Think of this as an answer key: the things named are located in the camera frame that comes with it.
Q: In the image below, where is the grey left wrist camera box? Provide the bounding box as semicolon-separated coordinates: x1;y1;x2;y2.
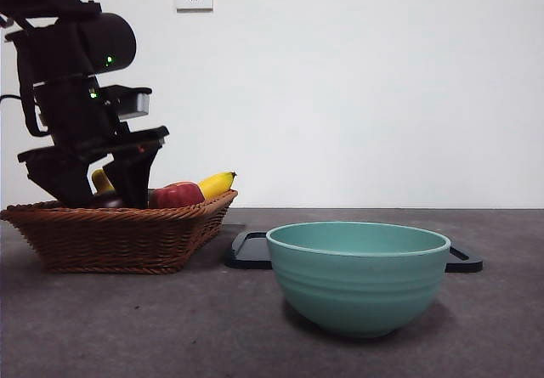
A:
110;85;153;121

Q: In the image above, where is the teal ribbed bowl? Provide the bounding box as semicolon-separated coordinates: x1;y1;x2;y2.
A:
265;221;452;339

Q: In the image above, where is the dark purple plum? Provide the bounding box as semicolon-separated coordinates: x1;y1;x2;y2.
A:
88;193;125;210

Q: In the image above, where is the yellow banana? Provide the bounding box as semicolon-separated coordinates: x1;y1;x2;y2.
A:
90;168;239;204

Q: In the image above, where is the black rectangular tray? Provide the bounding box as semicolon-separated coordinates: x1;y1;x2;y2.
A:
224;230;485;274

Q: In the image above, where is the brown wicker basket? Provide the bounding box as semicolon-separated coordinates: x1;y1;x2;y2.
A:
0;189;240;275

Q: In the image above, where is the red apple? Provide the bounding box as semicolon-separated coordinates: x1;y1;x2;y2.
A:
147;181;207;210

